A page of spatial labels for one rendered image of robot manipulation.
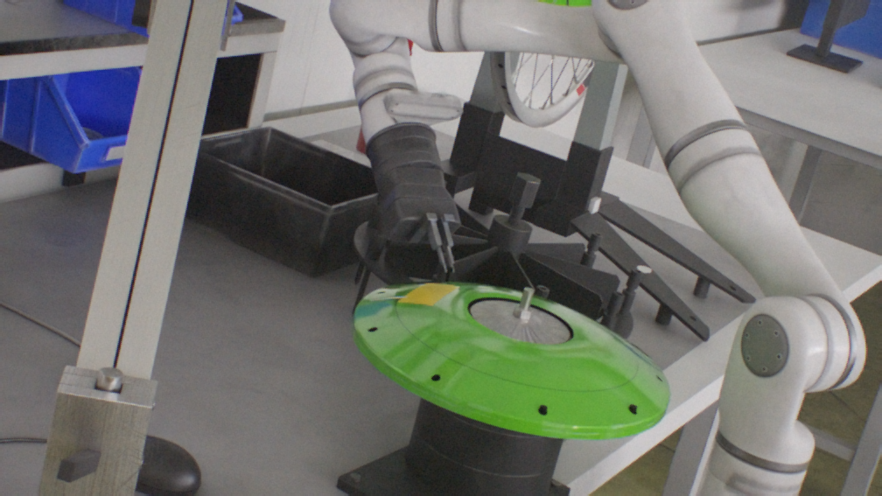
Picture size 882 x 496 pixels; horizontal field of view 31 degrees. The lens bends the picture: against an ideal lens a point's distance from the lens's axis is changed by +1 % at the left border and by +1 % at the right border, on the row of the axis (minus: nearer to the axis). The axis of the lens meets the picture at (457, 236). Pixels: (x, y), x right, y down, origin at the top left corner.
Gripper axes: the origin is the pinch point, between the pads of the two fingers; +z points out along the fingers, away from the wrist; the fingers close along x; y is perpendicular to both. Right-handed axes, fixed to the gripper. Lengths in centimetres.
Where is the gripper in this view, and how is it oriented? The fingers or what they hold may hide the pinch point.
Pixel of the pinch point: (449, 271)
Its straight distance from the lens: 163.7
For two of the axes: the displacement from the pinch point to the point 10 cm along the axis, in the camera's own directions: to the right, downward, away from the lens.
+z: 2.4, 8.5, -4.8
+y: -4.6, 5.3, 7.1
